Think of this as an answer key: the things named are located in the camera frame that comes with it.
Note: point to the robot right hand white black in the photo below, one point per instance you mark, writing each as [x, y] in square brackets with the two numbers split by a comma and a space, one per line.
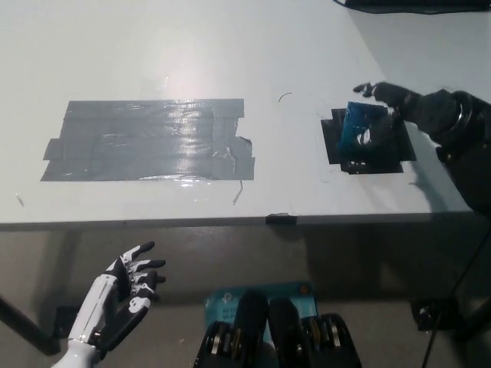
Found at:
[403, 101]

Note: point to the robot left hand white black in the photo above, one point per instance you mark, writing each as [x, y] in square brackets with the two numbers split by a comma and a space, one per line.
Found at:
[115, 303]

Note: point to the teal rubik's cube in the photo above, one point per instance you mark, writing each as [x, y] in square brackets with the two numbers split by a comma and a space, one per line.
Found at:
[356, 119]

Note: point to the black tape square patch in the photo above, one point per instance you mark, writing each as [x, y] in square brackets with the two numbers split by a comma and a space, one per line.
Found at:
[399, 155]

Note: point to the black flat device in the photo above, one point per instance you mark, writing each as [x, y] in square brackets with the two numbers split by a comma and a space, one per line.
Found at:
[422, 4]

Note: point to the small black tape strip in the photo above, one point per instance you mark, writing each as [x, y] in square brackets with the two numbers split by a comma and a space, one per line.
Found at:
[281, 218]

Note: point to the grey duct tape patch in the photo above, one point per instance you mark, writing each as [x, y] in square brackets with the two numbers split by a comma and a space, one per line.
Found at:
[145, 142]

